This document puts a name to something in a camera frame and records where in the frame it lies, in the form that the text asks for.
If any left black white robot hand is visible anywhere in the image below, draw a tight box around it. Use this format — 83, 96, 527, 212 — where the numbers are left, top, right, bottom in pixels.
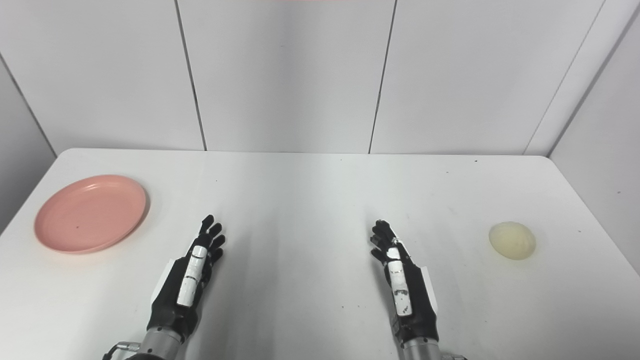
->
148, 214, 226, 345

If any pink round plate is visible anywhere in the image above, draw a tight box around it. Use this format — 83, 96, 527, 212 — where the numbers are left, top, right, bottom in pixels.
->
34, 174, 148, 255

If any cream steamed bun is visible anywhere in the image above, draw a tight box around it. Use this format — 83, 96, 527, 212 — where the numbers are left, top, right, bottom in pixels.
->
488, 221, 537, 261

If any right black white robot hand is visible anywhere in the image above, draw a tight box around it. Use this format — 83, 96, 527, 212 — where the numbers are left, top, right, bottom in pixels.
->
369, 219, 441, 347

